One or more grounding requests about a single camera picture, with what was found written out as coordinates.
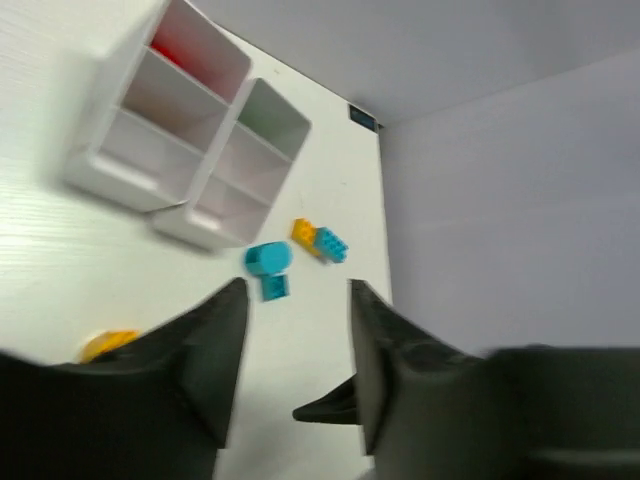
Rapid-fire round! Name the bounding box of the teal rounded lego brick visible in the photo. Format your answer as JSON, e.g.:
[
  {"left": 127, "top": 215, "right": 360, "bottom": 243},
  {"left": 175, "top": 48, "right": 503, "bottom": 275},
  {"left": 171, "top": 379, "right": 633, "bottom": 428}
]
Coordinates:
[{"left": 244, "top": 241, "right": 292, "bottom": 276}]

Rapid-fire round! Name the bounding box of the blue table corner label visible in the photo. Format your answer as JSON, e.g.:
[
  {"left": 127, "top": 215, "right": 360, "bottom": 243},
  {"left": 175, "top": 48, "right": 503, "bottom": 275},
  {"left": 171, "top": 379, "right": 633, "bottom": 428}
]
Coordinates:
[{"left": 348, "top": 104, "right": 379, "bottom": 133}]

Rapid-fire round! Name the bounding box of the teal rectangular lego brick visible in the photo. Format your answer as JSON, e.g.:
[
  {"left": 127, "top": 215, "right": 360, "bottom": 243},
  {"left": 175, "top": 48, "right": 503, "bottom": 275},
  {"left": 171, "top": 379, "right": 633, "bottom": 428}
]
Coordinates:
[{"left": 313, "top": 227, "right": 348, "bottom": 263}]

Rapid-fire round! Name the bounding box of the small teal lego brick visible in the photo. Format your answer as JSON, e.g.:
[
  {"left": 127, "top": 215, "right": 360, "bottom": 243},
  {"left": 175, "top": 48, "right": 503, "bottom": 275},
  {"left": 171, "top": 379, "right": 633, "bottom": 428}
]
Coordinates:
[{"left": 260, "top": 274, "right": 290, "bottom": 302}]

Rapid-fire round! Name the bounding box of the yellow butterfly lego brick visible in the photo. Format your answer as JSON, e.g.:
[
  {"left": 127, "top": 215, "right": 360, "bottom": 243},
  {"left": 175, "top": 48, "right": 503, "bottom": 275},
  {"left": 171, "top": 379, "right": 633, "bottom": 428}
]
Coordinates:
[{"left": 77, "top": 329, "right": 140, "bottom": 363}]

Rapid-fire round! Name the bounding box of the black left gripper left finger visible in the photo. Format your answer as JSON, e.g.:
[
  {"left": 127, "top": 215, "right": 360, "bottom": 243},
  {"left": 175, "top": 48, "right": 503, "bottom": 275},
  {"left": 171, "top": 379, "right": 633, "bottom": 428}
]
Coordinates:
[{"left": 1, "top": 278, "right": 249, "bottom": 479}]

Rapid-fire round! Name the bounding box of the white divided container right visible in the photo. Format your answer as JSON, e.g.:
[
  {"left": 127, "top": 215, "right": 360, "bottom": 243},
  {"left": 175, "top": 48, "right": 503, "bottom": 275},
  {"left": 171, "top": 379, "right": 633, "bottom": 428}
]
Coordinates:
[{"left": 151, "top": 77, "right": 312, "bottom": 250}]

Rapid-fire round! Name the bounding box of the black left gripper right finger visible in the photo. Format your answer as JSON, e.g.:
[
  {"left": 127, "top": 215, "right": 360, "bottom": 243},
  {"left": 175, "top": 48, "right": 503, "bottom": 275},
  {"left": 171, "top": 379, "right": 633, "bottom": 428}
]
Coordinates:
[{"left": 350, "top": 280, "right": 639, "bottom": 479}]

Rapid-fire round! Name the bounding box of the white divided container left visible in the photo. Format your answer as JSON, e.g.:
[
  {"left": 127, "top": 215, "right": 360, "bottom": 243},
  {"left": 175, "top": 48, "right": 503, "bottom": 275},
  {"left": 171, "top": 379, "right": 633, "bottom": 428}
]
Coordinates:
[{"left": 63, "top": 1, "right": 251, "bottom": 213}]

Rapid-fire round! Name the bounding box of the white divided container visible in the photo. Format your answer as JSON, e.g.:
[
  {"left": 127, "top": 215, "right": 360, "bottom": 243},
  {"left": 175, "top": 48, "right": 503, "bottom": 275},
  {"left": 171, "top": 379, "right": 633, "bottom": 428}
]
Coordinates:
[
  {"left": 63, "top": 1, "right": 251, "bottom": 213},
  {"left": 151, "top": 77, "right": 312, "bottom": 250}
]

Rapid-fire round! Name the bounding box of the red rounded lego brick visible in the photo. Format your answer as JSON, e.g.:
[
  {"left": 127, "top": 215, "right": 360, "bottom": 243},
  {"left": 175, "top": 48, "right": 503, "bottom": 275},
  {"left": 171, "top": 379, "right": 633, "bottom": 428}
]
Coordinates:
[{"left": 150, "top": 41, "right": 185, "bottom": 69}]

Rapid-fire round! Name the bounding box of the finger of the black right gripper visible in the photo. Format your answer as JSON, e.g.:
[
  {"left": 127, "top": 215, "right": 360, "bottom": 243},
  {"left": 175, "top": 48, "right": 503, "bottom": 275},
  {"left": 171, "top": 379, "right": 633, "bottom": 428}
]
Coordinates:
[{"left": 292, "top": 375, "right": 360, "bottom": 425}]

